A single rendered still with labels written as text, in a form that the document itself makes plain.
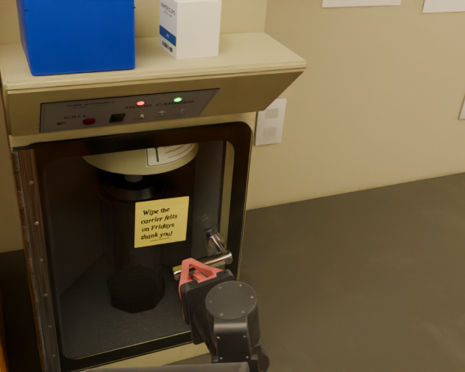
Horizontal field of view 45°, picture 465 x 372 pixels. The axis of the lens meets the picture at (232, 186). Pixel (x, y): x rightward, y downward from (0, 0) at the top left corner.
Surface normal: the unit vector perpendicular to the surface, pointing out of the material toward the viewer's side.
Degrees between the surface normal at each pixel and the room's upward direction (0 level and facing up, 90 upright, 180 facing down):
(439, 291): 0
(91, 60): 90
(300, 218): 0
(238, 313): 11
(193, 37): 90
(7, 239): 90
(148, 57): 0
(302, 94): 90
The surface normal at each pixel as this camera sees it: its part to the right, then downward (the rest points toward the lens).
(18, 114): 0.22, 0.96
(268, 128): 0.39, 0.50
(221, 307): -0.10, -0.81
